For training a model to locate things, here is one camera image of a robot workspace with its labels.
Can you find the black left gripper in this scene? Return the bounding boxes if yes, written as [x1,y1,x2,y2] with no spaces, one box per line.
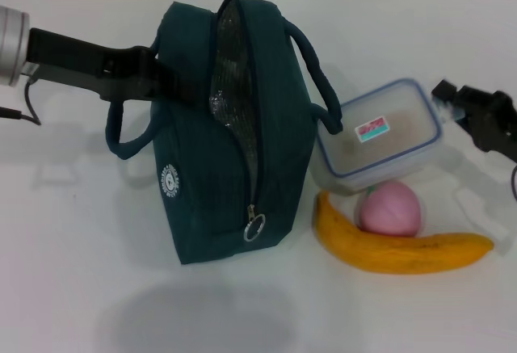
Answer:
[25,27,212,111]

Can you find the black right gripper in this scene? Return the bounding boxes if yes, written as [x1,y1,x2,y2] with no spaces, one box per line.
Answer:
[431,79,517,164]

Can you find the dark blue insulated lunch bag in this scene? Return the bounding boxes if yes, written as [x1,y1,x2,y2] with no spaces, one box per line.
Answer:
[105,0,344,266]

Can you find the clear plastic lunch box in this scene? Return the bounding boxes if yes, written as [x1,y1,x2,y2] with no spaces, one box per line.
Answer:
[309,78,443,196]

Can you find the pink toy peach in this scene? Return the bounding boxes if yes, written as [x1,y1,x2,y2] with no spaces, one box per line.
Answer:
[355,181,424,236]

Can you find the yellow banana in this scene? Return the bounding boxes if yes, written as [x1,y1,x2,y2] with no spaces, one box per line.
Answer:
[313,191,494,275]

